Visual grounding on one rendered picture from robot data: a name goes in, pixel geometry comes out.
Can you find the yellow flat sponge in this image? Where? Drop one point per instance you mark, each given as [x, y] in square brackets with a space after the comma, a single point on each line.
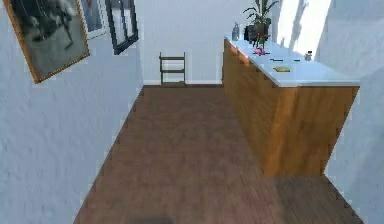
[282, 69]

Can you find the gold framed grey picture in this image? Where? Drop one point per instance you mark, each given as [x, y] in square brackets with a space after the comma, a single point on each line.
[50, 36]

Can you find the grey glass bottle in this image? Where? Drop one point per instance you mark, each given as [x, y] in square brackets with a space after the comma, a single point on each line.
[235, 32]

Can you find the black box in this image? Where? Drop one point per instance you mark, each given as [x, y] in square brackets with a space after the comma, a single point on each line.
[250, 33]

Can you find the green house plant in pot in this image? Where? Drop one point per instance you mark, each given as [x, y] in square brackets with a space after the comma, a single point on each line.
[261, 16]

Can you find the small grey shaker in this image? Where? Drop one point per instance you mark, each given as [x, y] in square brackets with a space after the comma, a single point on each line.
[308, 55]

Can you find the wooden counter with white top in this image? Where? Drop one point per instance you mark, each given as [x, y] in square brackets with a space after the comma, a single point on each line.
[283, 116]

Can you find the white framed picture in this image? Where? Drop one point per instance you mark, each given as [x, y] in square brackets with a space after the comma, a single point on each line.
[92, 18]

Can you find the pink flower in vase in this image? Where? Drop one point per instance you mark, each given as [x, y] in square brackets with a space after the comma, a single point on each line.
[260, 46]

